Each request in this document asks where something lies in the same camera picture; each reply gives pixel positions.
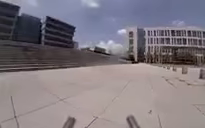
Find low distant building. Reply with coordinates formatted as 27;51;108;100
80;45;112;56

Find wide grey concrete steps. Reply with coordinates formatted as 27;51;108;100
0;39;131;74

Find robot's own part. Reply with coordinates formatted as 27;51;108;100
61;115;77;128
125;114;141;128

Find white grid-window building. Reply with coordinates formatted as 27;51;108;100
125;26;205;67

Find dark layered office building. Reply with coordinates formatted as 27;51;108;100
0;0;80;50

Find row of concrete blocks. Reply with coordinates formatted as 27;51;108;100
161;63;205;81

